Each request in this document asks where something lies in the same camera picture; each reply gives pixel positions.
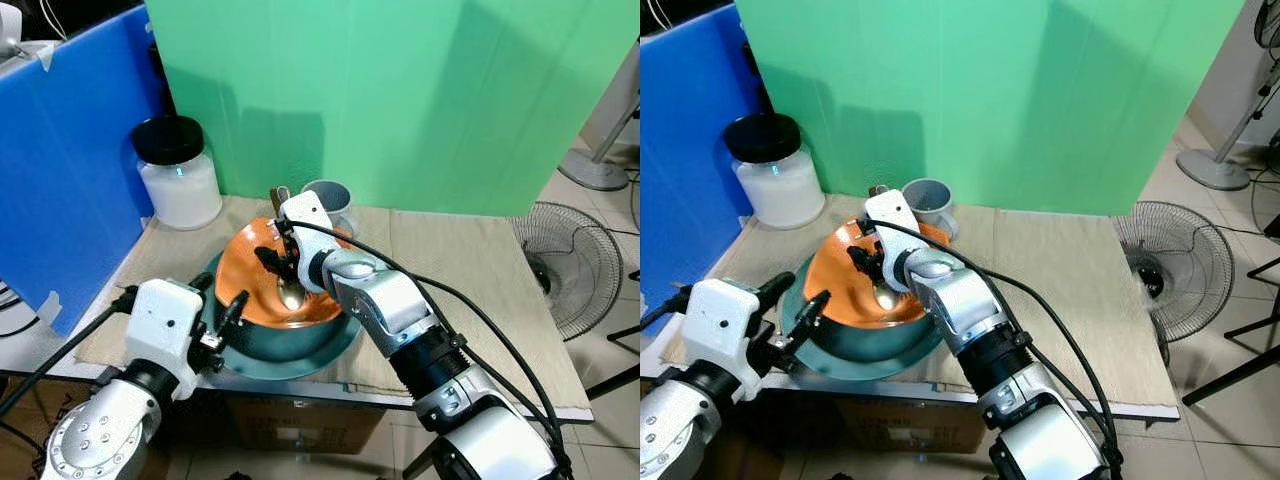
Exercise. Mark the gold metal spoon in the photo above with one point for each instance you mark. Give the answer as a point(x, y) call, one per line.
point(291, 297)

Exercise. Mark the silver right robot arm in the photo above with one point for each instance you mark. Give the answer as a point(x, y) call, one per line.
point(1000, 350)
point(430, 355)

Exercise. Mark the orange bowl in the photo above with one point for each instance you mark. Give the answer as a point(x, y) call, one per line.
point(243, 285)
point(832, 285)

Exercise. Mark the grey mug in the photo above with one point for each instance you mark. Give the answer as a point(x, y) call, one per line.
point(338, 200)
point(938, 200)

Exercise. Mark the teal plate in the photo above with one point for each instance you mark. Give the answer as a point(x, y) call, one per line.
point(880, 368)
point(300, 368)

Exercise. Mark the white jar with black lid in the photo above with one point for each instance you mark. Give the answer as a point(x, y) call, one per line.
point(180, 185)
point(778, 185)

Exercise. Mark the brown cardboard box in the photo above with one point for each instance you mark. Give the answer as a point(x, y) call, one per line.
point(910, 425)
point(300, 425)

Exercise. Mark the blue partition panel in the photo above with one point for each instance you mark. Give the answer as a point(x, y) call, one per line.
point(690, 170)
point(70, 180)

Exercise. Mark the white tape piece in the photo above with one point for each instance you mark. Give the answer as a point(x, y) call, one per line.
point(47, 308)

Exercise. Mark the black tripod legs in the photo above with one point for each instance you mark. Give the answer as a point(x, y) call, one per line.
point(615, 378)
point(1235, 375)

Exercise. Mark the beige woven table mat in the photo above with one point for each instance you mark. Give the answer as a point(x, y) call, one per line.
point(1060, 290)
point(470, 290)

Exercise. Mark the green backdrop sheet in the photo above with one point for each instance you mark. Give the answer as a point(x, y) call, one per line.
point(400, 100)
point(1000, 100)

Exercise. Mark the grey fan stand base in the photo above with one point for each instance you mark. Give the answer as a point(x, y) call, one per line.
point(1212, 168)
point(592, 170)

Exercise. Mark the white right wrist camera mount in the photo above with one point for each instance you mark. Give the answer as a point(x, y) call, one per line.
point(895, 222)
point(307, 222)

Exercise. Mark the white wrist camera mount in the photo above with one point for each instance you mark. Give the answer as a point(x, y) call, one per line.
point(725, 320)
point(895, 222)
point(307, 222)
point(165, 320)

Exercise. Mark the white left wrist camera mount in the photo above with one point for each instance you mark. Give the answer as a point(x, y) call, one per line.
point(725, 320)
point(165, 320)

